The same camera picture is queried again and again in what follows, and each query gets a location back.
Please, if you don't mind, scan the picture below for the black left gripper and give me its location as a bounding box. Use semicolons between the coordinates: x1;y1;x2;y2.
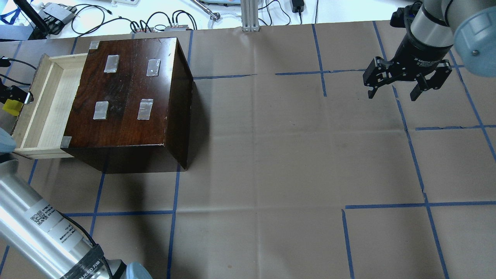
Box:
0;84;33;104

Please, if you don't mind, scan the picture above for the aluminium extrusion post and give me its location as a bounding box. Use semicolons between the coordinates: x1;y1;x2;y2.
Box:
240;0;259;32

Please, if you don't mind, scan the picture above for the black power adapter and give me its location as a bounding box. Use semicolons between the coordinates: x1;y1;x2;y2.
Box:
291;0;305;14

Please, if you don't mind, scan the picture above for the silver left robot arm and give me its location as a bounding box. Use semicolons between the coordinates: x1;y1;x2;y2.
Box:
0;129;151;279

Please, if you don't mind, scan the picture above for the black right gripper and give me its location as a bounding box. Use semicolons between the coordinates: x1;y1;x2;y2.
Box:
363;56;453;102

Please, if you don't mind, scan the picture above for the yellow cube block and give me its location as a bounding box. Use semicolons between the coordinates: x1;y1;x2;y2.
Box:
2;99;24;117

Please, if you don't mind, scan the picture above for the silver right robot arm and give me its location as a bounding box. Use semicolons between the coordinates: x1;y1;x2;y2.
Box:
363;0;496;101

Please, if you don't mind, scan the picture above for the dark wooden drawer cabinet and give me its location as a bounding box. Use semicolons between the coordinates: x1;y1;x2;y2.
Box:
60;37;193;174

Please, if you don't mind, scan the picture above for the black cable loop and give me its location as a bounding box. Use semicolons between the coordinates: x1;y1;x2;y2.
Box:
71;4;113;36

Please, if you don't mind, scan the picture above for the light wooden drawer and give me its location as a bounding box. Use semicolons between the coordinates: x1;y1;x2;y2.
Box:
11;53;87;159

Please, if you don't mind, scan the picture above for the grey electronics box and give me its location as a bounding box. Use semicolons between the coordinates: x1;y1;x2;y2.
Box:
41;2;77;24

